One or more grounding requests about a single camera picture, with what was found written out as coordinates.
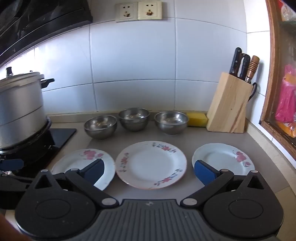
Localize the black gas stove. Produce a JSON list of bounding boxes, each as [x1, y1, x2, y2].
[[0, 116, 77, 180]]

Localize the pink plastic bag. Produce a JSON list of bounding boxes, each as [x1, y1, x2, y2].
[[275, 65, 296, 123]]

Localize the black handled knife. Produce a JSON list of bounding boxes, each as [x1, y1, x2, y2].
[[229, 47, 242, 76], [238, 53, 251, 80]]

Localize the black range hood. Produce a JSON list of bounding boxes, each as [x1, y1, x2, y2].
[[0, 0, 93, 66]]

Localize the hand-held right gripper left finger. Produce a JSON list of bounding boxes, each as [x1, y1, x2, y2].
[[28, 159, 119, 208]]

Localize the aluminium pressure cooker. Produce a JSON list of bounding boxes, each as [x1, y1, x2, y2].
[[0, 67, 55, 150]]

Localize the person's right hand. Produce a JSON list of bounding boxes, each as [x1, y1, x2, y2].
[[0, 213, 30, 241]]

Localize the black handled scissors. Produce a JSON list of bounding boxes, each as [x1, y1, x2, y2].
[[248, 82, 258, 102]]

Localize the stainless steel bowl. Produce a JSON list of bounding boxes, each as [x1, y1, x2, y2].
[[118, 108, 150, 132], [154, 111, 189, 135], [84, 115, 117, 140]]

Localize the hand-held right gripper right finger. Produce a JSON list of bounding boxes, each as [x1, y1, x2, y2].
[[180, 160, 270, 208]]

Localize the wooden knife block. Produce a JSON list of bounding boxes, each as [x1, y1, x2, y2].
[[206, 72, 253, 134]]

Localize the yellow sponge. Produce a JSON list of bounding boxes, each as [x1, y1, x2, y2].
[[186, 113, 208, 127]]

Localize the cream wall socket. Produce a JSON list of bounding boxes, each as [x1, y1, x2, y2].
[[138, 1, 162, 21]]

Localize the white wall socket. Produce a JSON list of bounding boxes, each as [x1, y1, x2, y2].
[[116, 2, 139, 23]]

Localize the large floral white plate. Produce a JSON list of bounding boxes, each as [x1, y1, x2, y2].
[[115, 141, 187, 190]]

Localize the wooden handled knife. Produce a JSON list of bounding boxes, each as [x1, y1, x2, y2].
[[245, 56, 260, 83]]

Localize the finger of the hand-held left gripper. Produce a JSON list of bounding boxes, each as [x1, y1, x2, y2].
[[0, 159, 25, 172], [0, 175, 35, 209]]

